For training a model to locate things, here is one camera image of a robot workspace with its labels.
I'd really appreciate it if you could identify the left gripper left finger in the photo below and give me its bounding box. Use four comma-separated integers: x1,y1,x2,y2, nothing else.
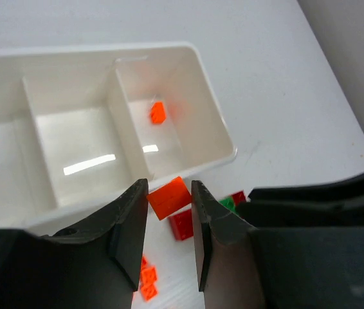
42,178,149,291

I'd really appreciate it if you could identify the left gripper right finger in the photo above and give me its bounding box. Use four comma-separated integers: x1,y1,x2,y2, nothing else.
191,180,259,292

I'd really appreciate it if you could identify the green duplo brick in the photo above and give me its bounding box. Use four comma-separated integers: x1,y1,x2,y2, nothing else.
219,196,236,213

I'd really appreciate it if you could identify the small orange lego brick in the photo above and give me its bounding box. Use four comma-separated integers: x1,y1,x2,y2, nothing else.
140,266,158,285
141,255,149,270
140,283,158,302
150,101,167,125
147,176,192,220

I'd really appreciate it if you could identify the red curved duplo brick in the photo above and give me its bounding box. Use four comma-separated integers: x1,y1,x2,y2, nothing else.
231,191,246,207

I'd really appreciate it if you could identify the white three-compartment plastic bin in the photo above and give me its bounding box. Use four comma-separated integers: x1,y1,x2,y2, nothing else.
0,42,237,235

